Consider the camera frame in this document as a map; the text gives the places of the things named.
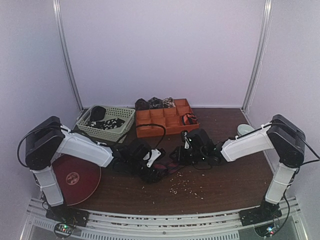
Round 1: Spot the beige patterned rolled tie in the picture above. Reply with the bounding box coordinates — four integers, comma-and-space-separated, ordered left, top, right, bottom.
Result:
162, 97, 176, 108

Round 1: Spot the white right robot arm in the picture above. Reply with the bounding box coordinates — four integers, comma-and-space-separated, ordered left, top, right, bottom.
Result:
170, 114, 307, 221

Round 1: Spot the round red tray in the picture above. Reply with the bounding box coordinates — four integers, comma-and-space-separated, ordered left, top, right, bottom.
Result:
52, 154, 102, 206

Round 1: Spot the orange wooden divider tray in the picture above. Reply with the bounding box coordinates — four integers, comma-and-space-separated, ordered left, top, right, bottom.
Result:
135, 98, 200, 138

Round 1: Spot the pale green plastic basket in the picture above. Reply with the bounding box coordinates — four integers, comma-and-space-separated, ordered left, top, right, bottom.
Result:
76, 105, 136, 143

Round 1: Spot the aluminium corner post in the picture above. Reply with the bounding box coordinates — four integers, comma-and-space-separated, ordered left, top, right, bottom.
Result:
52, 0, 84, 111
241, 0, 274, 114

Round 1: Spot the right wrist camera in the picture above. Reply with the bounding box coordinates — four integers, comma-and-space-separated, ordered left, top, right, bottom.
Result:
181, 128, 216, 156

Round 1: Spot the red navy striped tie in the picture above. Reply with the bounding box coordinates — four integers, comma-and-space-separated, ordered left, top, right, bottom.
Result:
154, 162, 185, 176

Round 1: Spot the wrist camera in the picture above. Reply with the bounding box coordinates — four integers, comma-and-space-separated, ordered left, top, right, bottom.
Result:
181, 128, 216, 156
124, 140, 167, 168

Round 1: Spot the aluminium corner post left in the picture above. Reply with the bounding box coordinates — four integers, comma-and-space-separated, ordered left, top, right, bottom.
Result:
52, 0, 84, 111

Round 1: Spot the white ceramic bowl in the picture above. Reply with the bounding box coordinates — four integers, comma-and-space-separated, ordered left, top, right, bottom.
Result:
237, 124, 254, 137

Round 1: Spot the aluminium corner post right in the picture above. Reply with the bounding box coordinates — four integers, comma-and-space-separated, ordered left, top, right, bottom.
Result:
241, 0, 274, 114

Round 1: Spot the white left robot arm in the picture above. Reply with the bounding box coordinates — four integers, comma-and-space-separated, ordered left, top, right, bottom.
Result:
16, 116, 168, 222

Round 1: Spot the orange navy rolled tie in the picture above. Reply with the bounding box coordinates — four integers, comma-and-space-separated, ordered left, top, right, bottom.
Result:
181, 112, 198, 126

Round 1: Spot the black white floral tie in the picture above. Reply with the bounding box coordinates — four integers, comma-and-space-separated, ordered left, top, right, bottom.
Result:
86, 118, 125, 130

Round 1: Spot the brown patterned rolled tie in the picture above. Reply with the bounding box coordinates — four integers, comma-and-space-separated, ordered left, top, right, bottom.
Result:
135, 98, 150, 111

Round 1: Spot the black rolled tie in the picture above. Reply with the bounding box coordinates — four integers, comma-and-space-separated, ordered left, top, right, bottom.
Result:
89, 106, 106, 122

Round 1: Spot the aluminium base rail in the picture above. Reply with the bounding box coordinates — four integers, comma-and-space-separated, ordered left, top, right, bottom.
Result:
20, 197, 308, 240

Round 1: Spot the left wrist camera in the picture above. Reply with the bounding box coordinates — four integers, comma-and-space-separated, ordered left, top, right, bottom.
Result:
124, 140, 167, 168

